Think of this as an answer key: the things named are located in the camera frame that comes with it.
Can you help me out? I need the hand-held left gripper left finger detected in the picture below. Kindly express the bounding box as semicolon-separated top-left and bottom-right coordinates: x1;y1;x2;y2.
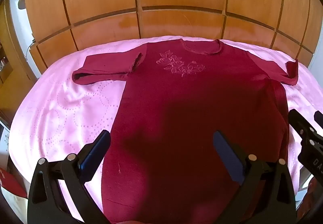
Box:
27;129;112;224

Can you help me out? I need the wooden shelf unit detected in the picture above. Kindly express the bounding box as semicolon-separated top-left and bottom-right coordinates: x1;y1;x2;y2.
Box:
0;0;38;120

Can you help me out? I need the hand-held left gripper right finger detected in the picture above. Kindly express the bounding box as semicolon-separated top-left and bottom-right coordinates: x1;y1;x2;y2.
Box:
213;131;297;224

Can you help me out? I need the red cloth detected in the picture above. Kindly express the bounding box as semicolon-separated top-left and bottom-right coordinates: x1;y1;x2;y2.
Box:
0;167;27;197

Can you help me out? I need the pink dotted bedspread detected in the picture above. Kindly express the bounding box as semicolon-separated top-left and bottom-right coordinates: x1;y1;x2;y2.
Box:
9;35;323;214

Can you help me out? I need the maroon embroidered sweater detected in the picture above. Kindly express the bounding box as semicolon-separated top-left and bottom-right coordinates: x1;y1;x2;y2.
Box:
72;39;299;224

